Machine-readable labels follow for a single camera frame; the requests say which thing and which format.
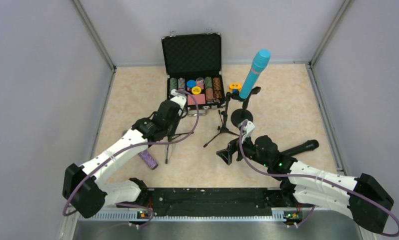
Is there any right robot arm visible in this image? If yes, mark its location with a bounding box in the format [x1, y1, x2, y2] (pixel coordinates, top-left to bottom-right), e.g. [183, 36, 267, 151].
[216, 135, 394, 235]

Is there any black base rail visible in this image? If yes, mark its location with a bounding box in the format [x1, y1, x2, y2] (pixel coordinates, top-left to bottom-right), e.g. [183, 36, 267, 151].
[68, 187, 340, 223]

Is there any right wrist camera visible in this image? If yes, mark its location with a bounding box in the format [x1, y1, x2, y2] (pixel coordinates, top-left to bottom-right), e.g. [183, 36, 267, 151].
[238, 119, 255, 144]

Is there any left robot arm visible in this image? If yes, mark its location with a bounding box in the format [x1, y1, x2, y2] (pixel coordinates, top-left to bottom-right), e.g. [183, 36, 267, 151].
[62, 95, 187, 219]

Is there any black shock mount tripod stand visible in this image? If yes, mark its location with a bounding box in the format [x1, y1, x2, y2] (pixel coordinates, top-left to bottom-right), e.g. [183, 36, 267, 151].
[164, 109, 194, 165]

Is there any blue microphone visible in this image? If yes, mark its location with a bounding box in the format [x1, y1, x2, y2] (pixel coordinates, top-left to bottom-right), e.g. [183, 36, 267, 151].
[239, 49, 271, 99]

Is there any black microphone orange tip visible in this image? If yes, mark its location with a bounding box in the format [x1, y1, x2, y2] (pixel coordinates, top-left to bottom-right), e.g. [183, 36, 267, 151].
[281, 139, 320, 157]

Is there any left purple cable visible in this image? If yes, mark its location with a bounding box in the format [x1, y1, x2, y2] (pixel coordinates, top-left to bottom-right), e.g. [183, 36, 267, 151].
[62, 89, 200, 218]

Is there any yellow and blue toy block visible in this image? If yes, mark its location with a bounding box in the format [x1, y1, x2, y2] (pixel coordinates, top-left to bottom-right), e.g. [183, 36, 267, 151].
[228, 82, 242, 93]

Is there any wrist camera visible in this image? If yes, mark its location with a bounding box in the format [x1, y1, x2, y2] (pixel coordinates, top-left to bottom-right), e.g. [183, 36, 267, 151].
[170, 89, 187, 109]
[238, 119, 255, 144]

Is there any black round base stand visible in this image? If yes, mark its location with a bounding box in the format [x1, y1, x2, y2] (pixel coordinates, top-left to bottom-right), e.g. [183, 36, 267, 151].
[230, 86, 261, 127]

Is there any black poker chip case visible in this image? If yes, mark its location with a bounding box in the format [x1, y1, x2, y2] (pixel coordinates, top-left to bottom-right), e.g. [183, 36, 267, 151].
[161, 32, 226, 117]

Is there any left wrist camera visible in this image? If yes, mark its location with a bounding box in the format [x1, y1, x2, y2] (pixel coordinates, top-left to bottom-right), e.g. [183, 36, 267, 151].
[170, 89, 187, 109]

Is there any black tripod stand with clip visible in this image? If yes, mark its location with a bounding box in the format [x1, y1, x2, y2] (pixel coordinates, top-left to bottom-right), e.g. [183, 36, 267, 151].
[203, 91, 239, 148]

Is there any purple glitter microphone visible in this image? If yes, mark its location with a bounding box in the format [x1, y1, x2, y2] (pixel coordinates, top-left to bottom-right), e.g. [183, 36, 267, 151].
[121, 130, 159, 171]

